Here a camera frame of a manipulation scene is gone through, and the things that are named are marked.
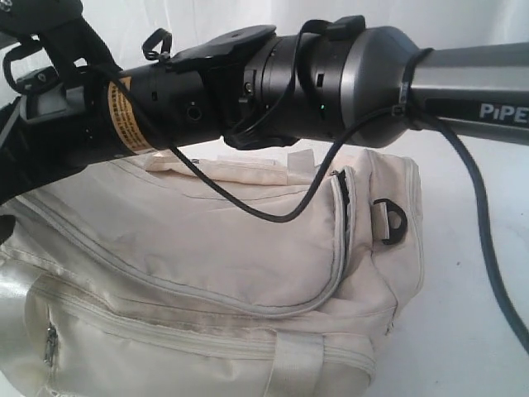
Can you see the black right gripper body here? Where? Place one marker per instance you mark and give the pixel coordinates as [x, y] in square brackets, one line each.
[53, 135]

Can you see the cream fabric duffel bag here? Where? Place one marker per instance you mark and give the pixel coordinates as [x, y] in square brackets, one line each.
[133, 278]

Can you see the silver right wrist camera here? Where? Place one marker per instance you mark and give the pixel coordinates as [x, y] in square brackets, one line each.
[45, 98]

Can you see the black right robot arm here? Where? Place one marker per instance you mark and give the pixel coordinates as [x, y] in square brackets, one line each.
[334, 81]

